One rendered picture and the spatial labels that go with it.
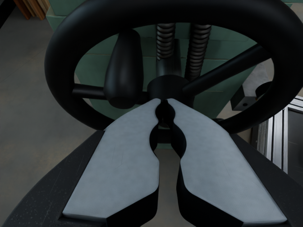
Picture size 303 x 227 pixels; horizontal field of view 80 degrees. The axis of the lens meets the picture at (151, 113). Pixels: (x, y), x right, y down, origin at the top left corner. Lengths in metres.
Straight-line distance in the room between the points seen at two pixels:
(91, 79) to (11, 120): 0.92
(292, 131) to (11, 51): 1.87
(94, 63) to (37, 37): 1.33
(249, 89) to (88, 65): 0.42
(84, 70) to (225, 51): 0.33
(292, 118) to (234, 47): 0.78
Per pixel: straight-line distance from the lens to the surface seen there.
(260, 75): 0.60
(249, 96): 0.54
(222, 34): 0.28
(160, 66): 0.26
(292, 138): 1.10
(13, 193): 1.21
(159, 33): 0.24
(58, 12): 0.40
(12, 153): 1.28
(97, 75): 0.50
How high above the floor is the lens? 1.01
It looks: 63 degrees down
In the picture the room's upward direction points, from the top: 3 degrees clockwise
